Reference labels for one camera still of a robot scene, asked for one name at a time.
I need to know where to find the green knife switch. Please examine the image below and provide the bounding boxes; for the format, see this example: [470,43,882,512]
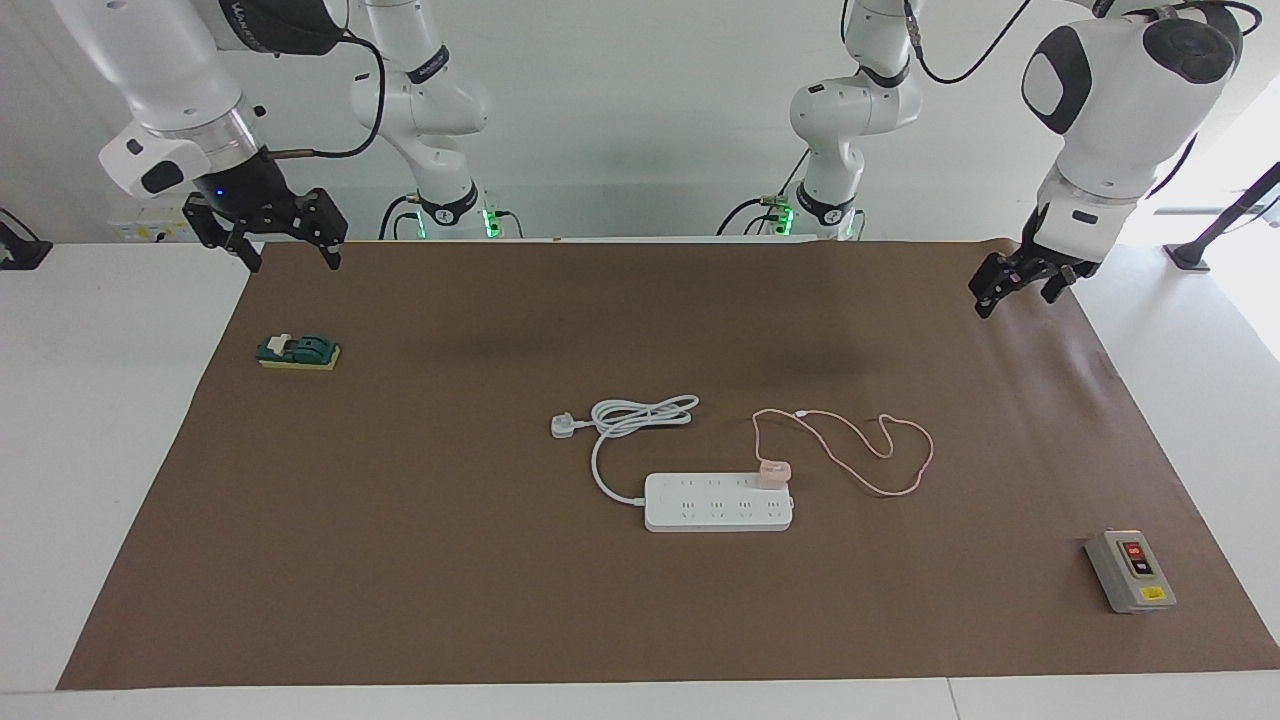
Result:
[256,333,342,372]

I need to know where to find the black stand bar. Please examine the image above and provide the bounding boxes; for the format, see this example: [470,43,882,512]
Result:
[1165,160,1280,273]

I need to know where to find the white cord with plug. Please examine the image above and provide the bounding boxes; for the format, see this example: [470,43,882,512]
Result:
[550,395,699,506]

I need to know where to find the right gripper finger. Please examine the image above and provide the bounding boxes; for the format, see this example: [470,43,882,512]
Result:
[298,188,348,271]
[182,195,263,273]

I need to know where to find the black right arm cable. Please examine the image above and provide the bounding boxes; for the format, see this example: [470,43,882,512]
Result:
[265,28,387,161]

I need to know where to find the grey on-off switch box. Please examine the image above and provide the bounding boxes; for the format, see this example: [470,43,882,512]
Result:
[1085,529,1178,614]

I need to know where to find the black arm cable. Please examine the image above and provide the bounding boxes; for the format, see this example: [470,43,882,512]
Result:
[898,0,1263,201]
[265,28,387,161]

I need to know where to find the pink charging cable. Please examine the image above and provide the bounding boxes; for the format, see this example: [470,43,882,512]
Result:
[750,408,936,498]

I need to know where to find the black bracket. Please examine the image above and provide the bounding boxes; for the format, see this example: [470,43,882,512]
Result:
[0,208,53,271]

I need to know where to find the white power strip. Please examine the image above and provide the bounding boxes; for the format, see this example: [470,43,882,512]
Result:
[643,472,796,533]

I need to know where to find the white box yellow labels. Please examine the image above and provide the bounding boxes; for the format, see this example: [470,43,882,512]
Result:
[113,210,189,244]

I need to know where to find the black base cable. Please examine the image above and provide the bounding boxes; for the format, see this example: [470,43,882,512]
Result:
[715,152,811,238]
[378,195,423,241]

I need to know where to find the brown paper mat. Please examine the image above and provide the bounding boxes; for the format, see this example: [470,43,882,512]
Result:
[57,240,1280,691]

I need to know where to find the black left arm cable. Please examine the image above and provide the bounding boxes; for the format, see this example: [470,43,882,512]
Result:
[898,0,1263,201]

